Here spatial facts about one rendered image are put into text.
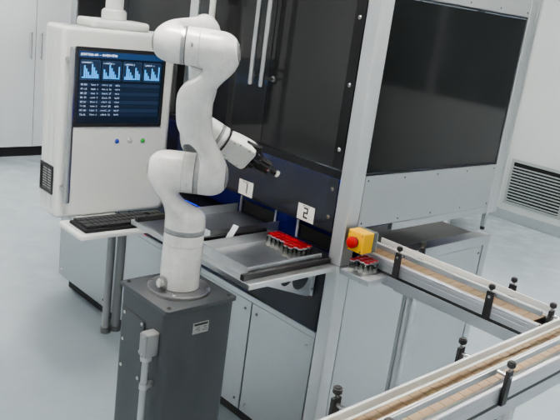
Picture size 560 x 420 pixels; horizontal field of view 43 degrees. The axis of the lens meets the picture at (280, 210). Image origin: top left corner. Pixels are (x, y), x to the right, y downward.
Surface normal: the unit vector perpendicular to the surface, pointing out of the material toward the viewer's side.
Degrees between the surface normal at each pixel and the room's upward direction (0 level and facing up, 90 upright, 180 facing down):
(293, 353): 90
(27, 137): 90
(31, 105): 90
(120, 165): 90
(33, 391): 0
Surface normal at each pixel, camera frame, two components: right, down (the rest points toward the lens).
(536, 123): -0.73, 0.09
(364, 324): 0.67, 0.29
